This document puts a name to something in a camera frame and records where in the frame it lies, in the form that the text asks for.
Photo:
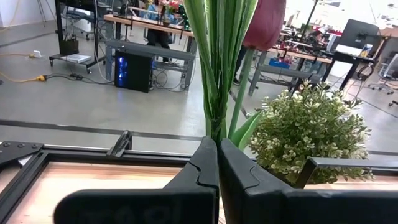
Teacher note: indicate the person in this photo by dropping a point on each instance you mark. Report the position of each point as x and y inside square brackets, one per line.
[158, 37]

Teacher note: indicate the grey office chair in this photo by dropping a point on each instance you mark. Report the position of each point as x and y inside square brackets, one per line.
[390, 67]

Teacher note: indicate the black desk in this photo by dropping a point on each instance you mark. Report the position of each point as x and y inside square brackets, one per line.
[348, 57]

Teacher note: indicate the dark red artificial tulip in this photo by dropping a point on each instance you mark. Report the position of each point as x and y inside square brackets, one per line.
[217, 62]

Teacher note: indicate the white power adapter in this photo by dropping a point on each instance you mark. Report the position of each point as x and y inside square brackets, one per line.
[37, 54]

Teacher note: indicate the black wheeled cart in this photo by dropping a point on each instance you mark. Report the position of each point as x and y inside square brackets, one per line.
[59, 28]

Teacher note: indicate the black computer monitor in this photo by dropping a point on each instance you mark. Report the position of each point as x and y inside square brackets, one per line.
[360, 31]

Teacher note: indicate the black computer tower blue lights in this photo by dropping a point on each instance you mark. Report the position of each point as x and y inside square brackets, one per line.
[136, 73]

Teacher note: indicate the wooden workbench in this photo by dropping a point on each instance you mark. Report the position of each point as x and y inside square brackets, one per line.
[140, 21]

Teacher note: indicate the black bag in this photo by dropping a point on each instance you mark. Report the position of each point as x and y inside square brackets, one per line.
[69, 46]

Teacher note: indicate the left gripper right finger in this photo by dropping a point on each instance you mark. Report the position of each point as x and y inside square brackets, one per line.
[248, 202]

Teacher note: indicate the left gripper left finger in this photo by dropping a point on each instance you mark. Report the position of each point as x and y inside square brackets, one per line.
[192, 202]

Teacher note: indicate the blue plastic bin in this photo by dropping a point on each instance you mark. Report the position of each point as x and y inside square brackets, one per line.
[278, 63]

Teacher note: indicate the white flat booklet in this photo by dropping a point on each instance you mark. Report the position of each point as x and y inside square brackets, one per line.
[76, 58]

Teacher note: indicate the wooden shelf black metal frame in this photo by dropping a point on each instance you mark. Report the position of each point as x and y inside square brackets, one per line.
[342, 161]

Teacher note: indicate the green potted plant black pot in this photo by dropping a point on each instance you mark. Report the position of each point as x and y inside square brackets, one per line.
[311, 130]

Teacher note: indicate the black table clamp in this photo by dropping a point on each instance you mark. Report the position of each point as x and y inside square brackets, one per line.
[122, 143]

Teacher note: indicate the wooden table grey legs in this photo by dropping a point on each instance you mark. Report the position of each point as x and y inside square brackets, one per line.
[298, 54]

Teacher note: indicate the grey metal bench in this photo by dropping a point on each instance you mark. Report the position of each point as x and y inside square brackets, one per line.
[149, 49]

